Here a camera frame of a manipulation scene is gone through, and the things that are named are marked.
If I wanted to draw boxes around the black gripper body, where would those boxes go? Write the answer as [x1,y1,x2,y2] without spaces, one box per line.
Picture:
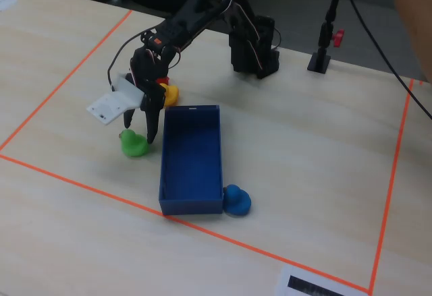
[130,45,173,91]

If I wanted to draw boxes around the orange tape strip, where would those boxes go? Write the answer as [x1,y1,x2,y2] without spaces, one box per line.
[368,78,415,293]
[0,154,372,293]
[0,9,134,152]

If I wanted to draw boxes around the black stand cable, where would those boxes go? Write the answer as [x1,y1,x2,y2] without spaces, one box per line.
[342,0,432,121]

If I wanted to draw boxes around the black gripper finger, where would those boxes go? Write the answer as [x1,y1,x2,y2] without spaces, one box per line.
[139,82,167,146]
[122,106,137,130]

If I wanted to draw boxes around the white paper with black bar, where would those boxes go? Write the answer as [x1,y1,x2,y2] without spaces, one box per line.
[273,264,371,296]

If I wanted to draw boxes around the blue rubber duck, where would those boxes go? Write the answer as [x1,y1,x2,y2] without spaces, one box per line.
[222,183,252,217]

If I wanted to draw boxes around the small black box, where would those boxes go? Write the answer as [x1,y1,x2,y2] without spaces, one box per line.
[306,0,349,75]

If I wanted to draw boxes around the person's bare forearm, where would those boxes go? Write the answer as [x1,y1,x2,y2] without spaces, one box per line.
[394,0,432,85]

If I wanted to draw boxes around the green rubber duck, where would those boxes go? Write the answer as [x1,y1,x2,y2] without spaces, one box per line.
[118,129,150,158]

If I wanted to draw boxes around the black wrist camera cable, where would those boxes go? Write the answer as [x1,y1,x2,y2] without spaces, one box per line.
[107,32,144,90]

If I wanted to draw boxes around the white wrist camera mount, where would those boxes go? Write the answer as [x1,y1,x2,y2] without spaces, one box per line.
[86,72,144,127]

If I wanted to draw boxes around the blue rectangular open box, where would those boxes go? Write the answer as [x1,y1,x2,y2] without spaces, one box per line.
[158,105,225,216]

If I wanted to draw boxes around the yellow rubber duck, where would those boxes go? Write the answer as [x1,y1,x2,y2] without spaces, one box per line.
[158,82,180,109]

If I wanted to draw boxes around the red stand knob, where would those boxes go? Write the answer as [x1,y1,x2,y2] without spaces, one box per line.
[331,28,346,49]

